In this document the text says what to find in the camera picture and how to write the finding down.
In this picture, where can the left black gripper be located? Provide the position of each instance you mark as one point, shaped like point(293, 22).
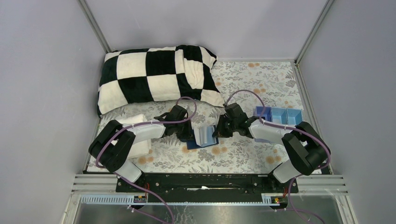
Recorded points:
point(188, 133)

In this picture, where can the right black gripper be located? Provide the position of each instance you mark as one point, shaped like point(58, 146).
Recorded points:
point(223, 129)

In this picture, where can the blue leather card holder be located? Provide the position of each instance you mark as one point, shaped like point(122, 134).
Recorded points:
point(203, 137)

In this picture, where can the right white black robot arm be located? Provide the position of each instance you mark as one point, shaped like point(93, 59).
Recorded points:
point(306, 150)

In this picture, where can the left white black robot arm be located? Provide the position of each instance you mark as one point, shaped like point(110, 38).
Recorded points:
point(113, 144)

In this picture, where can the floral patterned bed sheet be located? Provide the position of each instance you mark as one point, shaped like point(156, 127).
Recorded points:
point(249, 84)

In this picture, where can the blue plastic compartment tray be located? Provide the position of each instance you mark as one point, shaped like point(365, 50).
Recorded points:
point(284, 116)

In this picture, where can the black white checkered pillow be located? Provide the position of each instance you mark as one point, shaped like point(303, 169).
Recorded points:
point(157, 74)

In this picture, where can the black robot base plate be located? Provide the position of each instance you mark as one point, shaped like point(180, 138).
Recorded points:
point(211, 188)

